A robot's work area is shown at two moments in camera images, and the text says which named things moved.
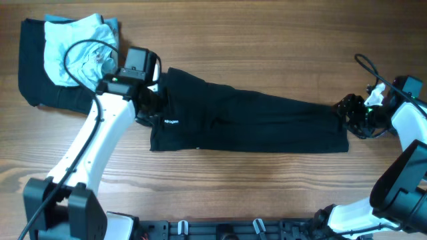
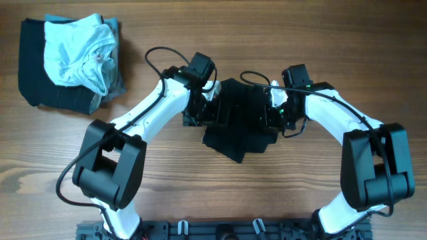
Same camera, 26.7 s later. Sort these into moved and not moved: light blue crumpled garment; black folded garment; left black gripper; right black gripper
Moved: left black gripper; right black gripper
Not moved: light blue crumpled garment; black folded garment
